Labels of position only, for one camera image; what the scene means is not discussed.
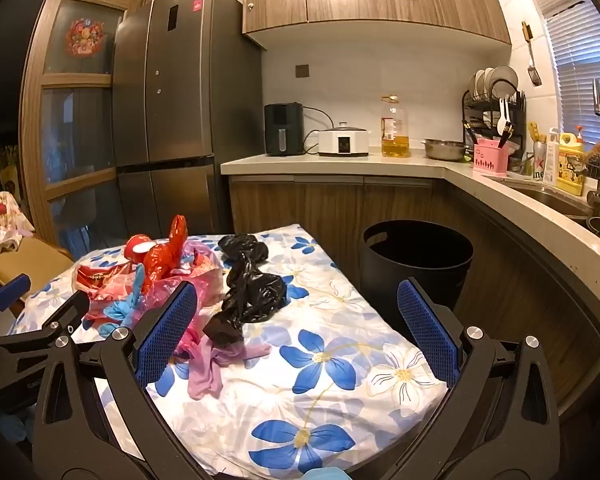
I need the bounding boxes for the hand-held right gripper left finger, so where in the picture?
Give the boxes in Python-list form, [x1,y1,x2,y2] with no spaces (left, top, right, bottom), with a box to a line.
[31,280,216,480]

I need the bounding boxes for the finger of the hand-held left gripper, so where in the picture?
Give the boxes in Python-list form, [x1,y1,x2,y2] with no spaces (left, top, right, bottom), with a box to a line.
[0,291,91,361]
[0,272,32,331]

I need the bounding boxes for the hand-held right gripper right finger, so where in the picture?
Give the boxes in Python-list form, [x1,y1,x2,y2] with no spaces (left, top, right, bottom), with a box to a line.
[396,276,562,480]

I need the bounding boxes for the red snack packet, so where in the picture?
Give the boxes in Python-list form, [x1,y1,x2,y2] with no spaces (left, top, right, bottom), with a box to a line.
[74,261,132,302]

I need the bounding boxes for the blue disposable glove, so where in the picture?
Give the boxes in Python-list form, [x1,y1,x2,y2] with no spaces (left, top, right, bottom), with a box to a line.
[82,265,147,334]

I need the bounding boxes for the purple disposable glove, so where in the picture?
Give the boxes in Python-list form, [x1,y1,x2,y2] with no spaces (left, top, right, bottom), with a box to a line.
[186,336,272,402]

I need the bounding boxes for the black trash bin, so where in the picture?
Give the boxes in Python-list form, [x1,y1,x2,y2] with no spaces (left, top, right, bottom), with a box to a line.
[357,220,475,316]

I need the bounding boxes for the pink plastic bag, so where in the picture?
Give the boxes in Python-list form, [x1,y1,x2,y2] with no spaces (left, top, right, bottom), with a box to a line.
[130,240,227,357]

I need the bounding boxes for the person's left hand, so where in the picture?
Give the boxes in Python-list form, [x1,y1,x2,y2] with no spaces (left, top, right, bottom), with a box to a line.
[0,410,34,448]

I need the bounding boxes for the tan wooden chair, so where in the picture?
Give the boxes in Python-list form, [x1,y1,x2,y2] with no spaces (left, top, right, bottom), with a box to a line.
[0,237,76,312]

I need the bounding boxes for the floral cloth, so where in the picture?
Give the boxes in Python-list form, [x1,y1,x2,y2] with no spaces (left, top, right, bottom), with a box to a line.
[0,192,36,261]

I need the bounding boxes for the blue floral bed sheet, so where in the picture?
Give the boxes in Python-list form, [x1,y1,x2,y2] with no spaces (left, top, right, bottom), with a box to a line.
[7,224,451,480]

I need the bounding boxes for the kitchen counter wooden cabinets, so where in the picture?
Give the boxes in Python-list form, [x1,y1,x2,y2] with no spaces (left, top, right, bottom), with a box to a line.
[220,152,600,411]

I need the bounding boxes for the steel sink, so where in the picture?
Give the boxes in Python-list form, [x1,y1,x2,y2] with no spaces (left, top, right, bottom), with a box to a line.
[500,175,600,242]

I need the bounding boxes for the steel basin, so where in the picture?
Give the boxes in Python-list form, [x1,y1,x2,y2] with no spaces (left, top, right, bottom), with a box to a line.
[422,138,474,162]

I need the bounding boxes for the pink utensil holder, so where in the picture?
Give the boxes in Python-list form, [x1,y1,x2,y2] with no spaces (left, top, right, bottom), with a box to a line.
[472,142,510,177]

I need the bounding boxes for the wooden glass door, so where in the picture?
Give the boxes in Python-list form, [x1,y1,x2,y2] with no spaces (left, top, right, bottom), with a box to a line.
[19,0,156,256]

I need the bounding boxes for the cooking oil bottle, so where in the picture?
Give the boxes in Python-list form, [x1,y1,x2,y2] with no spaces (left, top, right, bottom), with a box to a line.
[380,94,411,159]

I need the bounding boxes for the green and white can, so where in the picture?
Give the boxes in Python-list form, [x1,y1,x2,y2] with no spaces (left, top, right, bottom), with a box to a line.
[531,140,549,181]

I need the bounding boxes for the white electric cooker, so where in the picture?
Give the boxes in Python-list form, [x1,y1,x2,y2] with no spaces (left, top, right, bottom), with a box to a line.
[317,120,371,157]

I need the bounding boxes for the white bottle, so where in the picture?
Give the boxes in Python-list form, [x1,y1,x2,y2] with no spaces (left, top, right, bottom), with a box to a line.
[542,128,561,186]

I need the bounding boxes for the yellow detergent bottle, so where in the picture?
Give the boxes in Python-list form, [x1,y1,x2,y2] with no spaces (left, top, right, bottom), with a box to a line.
[555,127,587,196]

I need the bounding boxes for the white plastic spoon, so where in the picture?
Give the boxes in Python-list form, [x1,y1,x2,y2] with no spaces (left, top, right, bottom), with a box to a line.
[496,97,515,135]

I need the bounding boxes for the grey refrigerator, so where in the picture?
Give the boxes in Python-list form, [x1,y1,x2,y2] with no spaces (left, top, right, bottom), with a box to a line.
[111,0,265,251]

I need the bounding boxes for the black dish rack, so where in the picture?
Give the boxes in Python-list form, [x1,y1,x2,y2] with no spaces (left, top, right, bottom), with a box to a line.
[462,87,527,162]

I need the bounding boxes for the black air fryer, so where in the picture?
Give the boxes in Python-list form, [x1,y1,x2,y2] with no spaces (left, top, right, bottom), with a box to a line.
[263,102,306,157]

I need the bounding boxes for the red paper door decoration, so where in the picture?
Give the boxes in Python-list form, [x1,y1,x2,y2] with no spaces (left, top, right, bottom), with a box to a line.
[64,16,107,57]

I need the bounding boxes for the metal slotted spatula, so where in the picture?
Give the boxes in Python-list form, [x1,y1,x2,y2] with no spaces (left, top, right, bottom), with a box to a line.
[521,20,543,87]

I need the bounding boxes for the white window blinds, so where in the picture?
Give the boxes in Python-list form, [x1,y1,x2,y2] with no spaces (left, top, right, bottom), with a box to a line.
[516,0,600,153]

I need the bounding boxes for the black wire sink caddy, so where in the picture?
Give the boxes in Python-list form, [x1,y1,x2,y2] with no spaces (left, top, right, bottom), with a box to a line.
[562,142,600,181]

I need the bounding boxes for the black power cable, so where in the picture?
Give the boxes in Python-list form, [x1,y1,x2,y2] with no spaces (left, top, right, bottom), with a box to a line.
[302,106,341,154]

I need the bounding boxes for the wooden wall cabinets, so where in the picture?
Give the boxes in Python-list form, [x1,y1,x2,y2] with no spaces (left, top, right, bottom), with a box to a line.
[242,0,512,51]

